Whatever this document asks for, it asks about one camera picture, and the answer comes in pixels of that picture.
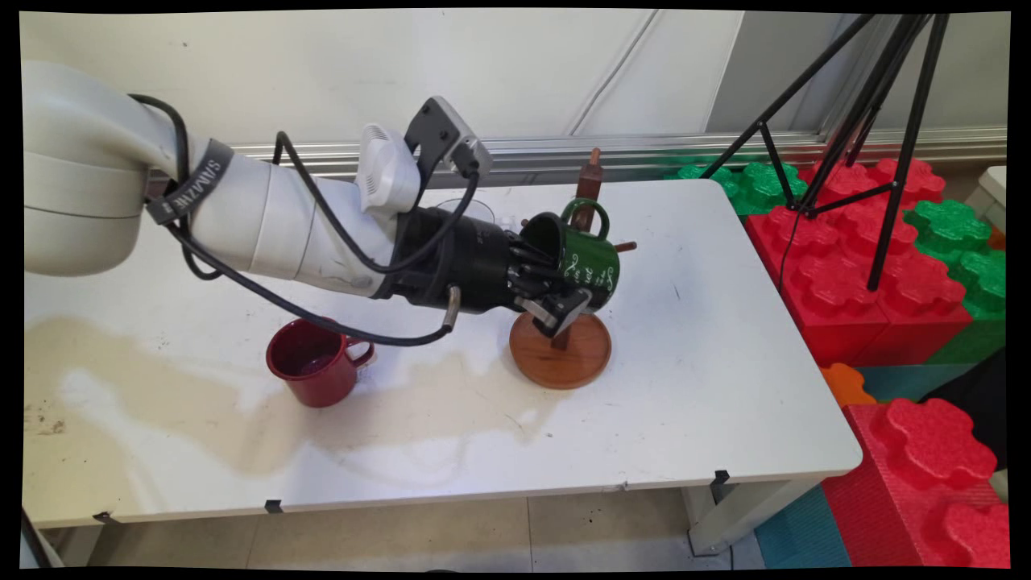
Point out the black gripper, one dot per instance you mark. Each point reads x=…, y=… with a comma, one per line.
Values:
x=459, y=266

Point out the dark green printed mug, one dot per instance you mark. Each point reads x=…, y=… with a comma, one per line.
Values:
x=592, y=270

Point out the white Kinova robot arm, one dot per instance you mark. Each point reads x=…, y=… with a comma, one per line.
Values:
x=97, y=161

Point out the wooden mug tree stand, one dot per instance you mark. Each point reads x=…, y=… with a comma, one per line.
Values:
x=564, y=362

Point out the white enamel mug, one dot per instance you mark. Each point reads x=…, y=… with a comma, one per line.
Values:
x=482, y=208

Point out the green foam block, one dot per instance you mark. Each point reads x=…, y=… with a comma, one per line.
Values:
x=966, y=234
x=765, y=185

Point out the red enamel mug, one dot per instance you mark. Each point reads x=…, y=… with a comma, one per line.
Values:
x=322, y=379

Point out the black table edge clip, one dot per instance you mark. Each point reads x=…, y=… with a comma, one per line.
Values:
x=274, y=506
x=719, y=477

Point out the white metal table leg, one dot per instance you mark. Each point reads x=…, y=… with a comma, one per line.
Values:
x=725, y=519

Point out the large red foam block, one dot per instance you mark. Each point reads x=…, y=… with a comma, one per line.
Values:
x=846, y=306

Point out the orange foam piece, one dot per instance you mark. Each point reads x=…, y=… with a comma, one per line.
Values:
x=846, y=385

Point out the teal foam floor mat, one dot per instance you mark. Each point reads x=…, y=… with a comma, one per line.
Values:
x=805, y=532
x=902, y=380

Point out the black tripod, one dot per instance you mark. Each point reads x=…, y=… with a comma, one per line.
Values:
x=910, y=145

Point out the red foam block, rough sides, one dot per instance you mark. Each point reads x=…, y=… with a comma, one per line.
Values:
x=926, y=443

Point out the black foam floor mat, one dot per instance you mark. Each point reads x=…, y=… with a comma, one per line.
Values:
x=979, y=403

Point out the white box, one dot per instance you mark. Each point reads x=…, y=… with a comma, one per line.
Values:
x=995, y=189

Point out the aluminium wall rail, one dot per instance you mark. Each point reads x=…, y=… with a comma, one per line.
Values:
x=523, y=153

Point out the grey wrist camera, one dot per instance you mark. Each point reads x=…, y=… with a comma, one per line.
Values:
x=451, y=129

